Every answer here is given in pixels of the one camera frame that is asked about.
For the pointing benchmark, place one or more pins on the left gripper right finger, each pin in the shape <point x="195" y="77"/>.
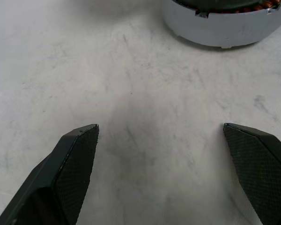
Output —
<point x="262" y="168"/>

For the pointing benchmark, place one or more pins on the motor stator with copper windings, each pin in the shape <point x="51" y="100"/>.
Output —
<point x="213" y="28"/>

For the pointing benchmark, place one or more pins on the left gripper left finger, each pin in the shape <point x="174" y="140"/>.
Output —
<point x="61" y="175"/>

